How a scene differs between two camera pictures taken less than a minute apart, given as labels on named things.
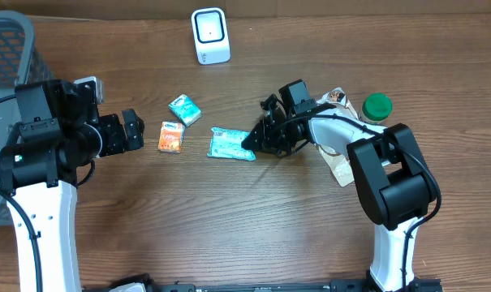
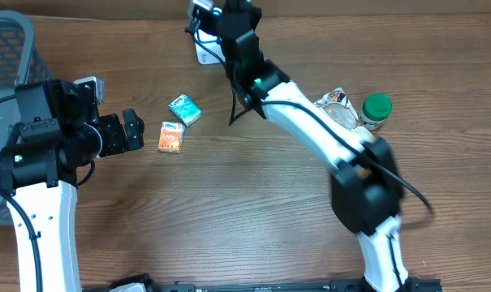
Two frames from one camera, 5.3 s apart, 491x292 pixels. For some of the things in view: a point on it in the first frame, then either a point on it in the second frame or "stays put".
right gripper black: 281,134 → 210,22
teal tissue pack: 184,107 stays put
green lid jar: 376,108 stays put
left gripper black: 123,132 stays put
